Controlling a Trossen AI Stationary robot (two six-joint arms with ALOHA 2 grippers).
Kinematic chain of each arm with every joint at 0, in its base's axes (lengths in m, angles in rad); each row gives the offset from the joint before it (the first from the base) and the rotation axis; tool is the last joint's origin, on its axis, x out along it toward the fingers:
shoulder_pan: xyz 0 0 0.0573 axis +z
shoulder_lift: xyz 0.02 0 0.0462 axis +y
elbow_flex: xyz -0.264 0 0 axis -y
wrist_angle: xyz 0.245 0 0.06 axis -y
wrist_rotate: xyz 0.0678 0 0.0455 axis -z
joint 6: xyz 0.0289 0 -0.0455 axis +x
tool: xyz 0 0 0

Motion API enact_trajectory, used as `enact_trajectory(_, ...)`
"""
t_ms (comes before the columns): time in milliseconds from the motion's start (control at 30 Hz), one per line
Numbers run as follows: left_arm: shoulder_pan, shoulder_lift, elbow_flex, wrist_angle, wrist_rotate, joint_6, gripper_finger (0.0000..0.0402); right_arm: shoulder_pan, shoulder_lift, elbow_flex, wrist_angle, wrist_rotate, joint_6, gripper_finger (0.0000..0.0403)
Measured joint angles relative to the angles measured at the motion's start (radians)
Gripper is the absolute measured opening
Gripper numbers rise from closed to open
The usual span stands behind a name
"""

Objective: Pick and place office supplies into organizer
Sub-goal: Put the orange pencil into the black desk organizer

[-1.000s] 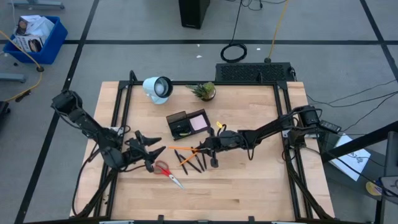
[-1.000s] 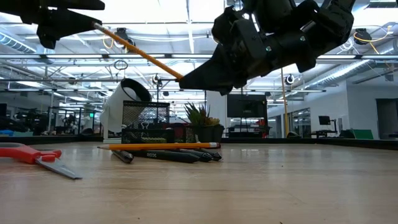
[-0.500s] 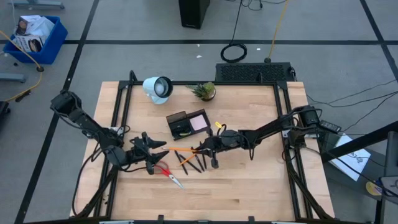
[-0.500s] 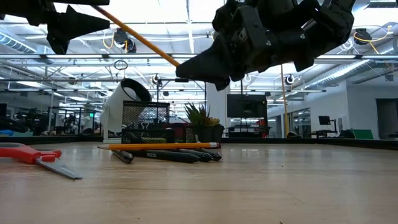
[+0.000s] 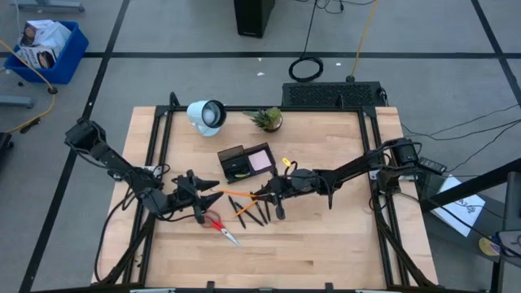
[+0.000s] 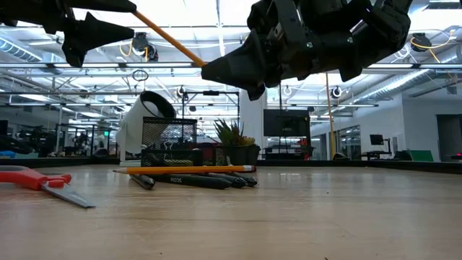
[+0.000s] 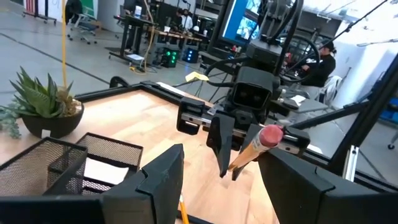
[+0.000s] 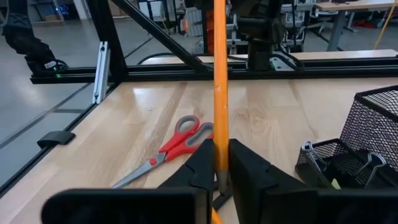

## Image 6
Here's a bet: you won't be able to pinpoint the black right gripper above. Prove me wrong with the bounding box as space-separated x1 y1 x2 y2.
200 0 414 103

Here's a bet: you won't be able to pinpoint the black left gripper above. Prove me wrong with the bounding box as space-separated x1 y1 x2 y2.
0 0 138 69

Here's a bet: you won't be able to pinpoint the yellow pencil with eraser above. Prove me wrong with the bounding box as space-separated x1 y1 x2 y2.
113 165 256 176
131 9 207 69

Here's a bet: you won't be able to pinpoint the red grey handled scissors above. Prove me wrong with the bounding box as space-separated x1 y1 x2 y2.
0 165 97 209

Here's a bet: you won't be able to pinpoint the black mesh desk organizer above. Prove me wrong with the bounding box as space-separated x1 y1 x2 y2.
140 116 259 169

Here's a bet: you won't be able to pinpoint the white desk lamp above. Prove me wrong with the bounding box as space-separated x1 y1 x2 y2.
115 90 177 168

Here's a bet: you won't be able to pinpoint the potted succulent plant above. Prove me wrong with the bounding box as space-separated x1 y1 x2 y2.
213 118 261 167

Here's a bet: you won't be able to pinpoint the green panel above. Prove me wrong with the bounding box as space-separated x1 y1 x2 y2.
409 149 434 163

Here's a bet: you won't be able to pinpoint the ceiling cable reel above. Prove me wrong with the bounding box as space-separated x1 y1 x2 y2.
130 31 160 62
410 31 434 53

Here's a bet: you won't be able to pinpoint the yellow hanging cable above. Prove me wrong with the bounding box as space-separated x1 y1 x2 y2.
324 71 336 160

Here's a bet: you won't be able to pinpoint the black gantry frame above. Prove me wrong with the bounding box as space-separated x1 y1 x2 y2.
181 90 241 120

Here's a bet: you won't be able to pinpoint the black aluminium table frame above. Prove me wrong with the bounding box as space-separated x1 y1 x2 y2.
0 156 462 176

